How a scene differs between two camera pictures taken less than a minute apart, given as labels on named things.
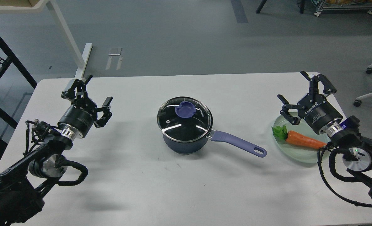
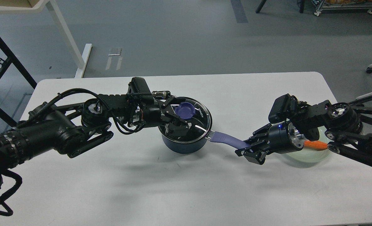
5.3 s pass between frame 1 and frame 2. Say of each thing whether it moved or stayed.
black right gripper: moved
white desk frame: stayed
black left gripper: moved
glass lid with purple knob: stayed
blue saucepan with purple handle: stayed
